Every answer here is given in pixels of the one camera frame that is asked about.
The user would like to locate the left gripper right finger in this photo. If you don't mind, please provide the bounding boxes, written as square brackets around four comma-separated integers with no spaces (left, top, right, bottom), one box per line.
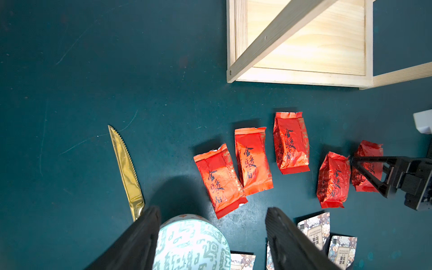
[265,207,338,270]

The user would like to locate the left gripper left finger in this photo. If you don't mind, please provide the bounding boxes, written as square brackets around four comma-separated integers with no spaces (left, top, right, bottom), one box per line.
[86,207,161,270]

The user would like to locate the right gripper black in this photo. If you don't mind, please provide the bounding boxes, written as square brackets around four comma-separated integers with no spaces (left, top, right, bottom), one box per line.
[351,146,432,211]

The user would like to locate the red tea bag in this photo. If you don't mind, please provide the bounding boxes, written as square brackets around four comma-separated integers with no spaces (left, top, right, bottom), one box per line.
[235,127,273,196]
[317,152,351,209]
[350,139,384,193]
[273,112,310,174]
[193,144,248,219]

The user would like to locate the wooden two-tier shelf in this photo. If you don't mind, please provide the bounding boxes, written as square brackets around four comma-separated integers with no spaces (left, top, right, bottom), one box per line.
[226,1,432,90]

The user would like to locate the green patterned round bowl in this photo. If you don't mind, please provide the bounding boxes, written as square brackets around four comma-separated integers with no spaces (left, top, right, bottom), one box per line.
[153,214,231,270]

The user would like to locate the green table mat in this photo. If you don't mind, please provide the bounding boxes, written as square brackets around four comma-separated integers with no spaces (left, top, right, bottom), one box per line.
[1,1,432,270]

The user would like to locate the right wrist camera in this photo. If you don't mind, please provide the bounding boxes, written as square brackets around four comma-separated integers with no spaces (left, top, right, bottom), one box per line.
[413,109,432,135]

